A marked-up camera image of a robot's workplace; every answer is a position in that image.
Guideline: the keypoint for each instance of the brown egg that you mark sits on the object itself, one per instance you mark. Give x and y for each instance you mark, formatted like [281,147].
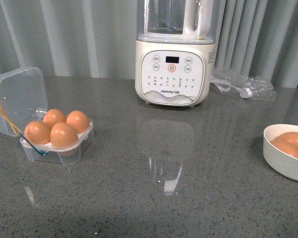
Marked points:
[54,116]
[37,132]
[63,135]
[285,147]
[290,137]
[78,120]

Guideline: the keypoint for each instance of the clear plastic egg box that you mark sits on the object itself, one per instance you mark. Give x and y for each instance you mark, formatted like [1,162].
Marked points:
[23,99]

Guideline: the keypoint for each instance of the brown egg in bowl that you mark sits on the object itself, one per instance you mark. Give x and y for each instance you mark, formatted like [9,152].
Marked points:
[290,137]
[285,147]

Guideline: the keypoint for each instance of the white Joyoung blender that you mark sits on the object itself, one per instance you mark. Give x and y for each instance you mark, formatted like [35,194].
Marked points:
[175,50]

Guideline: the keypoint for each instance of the clear plastic bag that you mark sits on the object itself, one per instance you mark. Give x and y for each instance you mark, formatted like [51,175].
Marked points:
[228,82]

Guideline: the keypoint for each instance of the blue rubber band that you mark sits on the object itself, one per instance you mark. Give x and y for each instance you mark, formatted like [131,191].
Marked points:
[42,153]

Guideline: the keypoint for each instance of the yellow rubber band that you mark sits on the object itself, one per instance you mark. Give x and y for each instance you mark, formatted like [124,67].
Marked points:
[16,130]

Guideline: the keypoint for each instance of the white bowl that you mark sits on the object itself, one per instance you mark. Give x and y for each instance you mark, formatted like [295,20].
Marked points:
[277,159]

